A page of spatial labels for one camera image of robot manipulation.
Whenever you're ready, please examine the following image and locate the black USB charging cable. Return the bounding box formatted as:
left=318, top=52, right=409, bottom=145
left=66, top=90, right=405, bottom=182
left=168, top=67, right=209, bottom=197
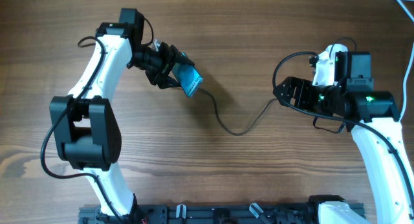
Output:
left=197, top=87, right=279, bottom=137

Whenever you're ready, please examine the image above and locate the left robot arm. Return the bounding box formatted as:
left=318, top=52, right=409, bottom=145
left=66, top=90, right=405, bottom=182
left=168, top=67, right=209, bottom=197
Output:
left=47, top=8, right=202, bottom=223

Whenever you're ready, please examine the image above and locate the white power strip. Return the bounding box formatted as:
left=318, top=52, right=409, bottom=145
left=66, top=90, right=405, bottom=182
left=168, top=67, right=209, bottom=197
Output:
left=326, top=43, right=348, bottom=60

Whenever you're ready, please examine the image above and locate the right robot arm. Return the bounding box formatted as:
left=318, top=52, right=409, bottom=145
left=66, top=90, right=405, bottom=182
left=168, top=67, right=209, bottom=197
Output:
left=272, top=50, right=413, bottom=223

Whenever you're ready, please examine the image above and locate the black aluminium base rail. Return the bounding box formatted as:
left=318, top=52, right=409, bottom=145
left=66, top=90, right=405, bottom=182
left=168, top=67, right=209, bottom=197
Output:
left=78, top=203, right=367, bottom=224

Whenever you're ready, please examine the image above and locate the turquoise screen smartphone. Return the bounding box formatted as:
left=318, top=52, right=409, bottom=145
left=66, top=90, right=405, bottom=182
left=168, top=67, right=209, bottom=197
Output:
left=172, top=63, right=203, bottom=97

